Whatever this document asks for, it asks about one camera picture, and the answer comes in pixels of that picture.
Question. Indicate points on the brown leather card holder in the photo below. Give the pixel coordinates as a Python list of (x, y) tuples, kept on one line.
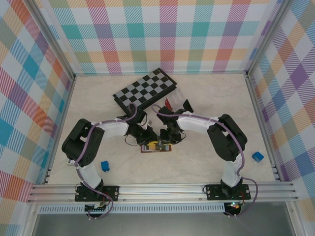
[(167, 148)]

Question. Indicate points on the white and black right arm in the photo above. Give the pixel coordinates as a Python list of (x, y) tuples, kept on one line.
[(229, 145)]

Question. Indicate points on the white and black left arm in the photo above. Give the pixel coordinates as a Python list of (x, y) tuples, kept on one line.
[(81, 147)]

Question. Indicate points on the red credit card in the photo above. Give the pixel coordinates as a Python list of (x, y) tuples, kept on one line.
[(168, 103)]

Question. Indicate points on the black credit card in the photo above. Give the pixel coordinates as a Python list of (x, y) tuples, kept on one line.
[(187, 105)]

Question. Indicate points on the clear acrylic card stand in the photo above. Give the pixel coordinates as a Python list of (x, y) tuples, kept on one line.
[(178, 97)]

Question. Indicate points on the patterned white-edged card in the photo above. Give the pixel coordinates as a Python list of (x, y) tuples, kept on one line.
[(70, 162)]

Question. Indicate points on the blue block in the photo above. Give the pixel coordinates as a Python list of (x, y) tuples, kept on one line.
[(105, 166), (257, 156)]

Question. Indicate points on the black and grey chessboard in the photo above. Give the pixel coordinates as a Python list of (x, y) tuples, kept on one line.
[(145, 88)]

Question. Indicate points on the small controller board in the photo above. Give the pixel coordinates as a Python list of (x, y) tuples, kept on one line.
[(98, 206), (234, 205)]

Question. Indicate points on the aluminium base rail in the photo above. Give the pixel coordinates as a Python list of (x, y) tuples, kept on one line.
[(160, 193)]

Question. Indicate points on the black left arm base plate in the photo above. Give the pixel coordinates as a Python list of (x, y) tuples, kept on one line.
[(112, 193)]

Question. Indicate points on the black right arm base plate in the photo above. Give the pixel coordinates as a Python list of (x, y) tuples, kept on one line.
[(212, 191)]

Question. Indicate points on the aluminium cross rail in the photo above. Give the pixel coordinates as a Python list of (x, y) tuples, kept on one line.
[(209, 73)]

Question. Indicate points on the aluminium side rail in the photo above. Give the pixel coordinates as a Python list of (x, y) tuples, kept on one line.
[(59, 127), (263, 127)]

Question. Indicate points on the aluminium frame post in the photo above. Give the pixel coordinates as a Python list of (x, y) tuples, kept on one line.
[(51, 40), (269, 37)]

